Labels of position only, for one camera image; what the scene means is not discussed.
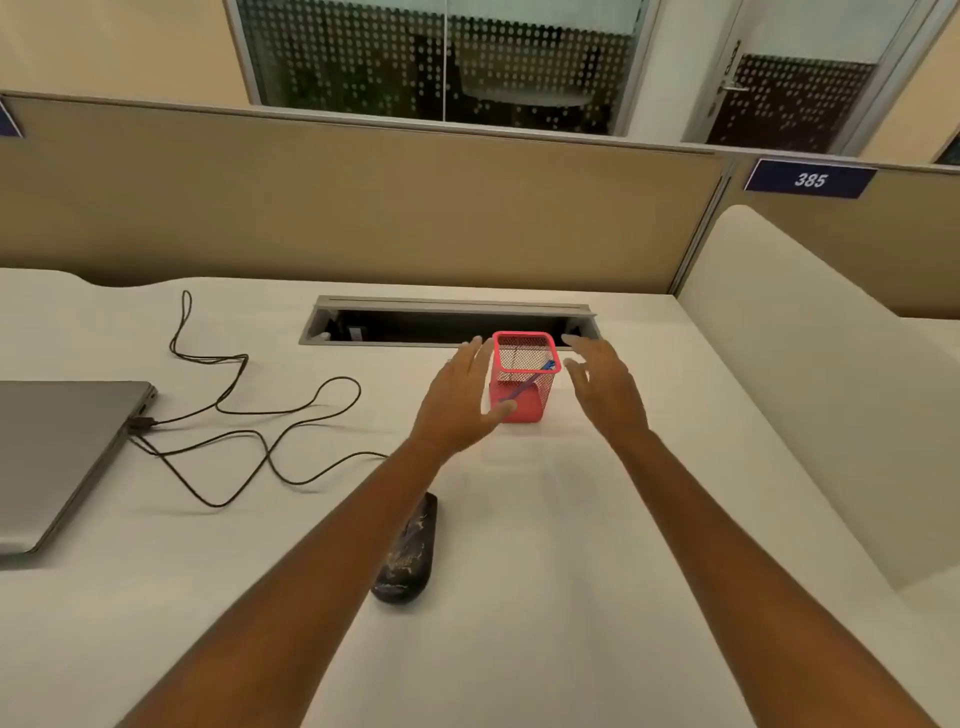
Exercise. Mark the person's left hand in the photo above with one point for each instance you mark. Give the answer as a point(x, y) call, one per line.
point(454, 412)

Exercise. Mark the person's right hand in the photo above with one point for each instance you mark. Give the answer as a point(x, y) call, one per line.
point(611, 397)

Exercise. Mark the person's right thumb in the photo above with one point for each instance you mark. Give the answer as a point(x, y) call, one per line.
point(577, 373)

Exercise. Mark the person's left thumb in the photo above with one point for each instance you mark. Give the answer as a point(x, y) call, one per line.
point(501, 414)

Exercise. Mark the person's right forearm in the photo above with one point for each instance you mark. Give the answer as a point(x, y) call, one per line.
point(750, 570)

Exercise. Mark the person's left forearm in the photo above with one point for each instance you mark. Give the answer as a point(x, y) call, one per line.
point(300, 600)

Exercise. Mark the red mesh pen holder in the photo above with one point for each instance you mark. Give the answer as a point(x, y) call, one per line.
point(529, 405)

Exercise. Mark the blue pen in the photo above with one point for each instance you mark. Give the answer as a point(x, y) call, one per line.
point(541, 372)

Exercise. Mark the black patterned glasses case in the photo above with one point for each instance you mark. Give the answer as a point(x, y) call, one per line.
point(409, 555)

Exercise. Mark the white side divider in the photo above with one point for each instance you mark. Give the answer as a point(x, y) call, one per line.
point(810, 375)

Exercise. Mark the long beige desk partition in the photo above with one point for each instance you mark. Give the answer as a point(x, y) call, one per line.
point(337, 202)

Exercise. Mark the round table behind glass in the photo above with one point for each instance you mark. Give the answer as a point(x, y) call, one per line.
point(525, 94)

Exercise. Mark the blue number plate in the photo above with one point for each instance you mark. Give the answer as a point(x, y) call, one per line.
point(810, 180)
point(7, 121)

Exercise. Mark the short beige desk partition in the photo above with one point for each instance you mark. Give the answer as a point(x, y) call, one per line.
point(900, 247)

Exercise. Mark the dotted glass door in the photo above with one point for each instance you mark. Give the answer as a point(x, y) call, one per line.
point(795, 90)

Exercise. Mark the dotted glass window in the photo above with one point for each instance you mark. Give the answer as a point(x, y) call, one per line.
point(360, 60)

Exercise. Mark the grey laptop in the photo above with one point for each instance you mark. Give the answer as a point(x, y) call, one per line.
point(60, 457)

